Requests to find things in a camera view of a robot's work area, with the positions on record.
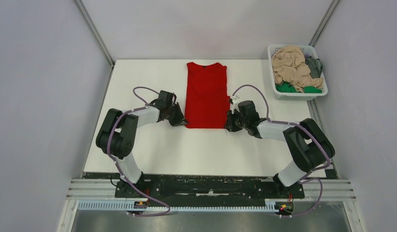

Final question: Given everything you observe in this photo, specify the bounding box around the grey t shirt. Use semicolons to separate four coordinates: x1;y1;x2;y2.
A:
305;56;323;79

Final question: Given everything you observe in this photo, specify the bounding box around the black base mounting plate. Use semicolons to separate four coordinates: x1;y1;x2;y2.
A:
115;174;305;207

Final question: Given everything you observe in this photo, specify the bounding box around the beige t shirt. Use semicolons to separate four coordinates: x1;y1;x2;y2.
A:
271;45;324;91

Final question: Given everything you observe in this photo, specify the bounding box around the green t shirt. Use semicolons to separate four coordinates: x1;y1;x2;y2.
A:
275;82;322;94

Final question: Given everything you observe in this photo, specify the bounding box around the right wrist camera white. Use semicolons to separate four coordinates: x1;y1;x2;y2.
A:
229;95;240;105

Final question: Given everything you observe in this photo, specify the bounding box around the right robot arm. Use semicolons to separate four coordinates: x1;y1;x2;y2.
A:
225;99;335;197

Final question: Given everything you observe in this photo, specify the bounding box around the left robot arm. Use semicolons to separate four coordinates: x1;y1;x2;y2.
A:
96;90;188;197

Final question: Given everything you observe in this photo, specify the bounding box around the red t shirt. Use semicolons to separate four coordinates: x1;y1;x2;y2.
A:
184;62;230;129

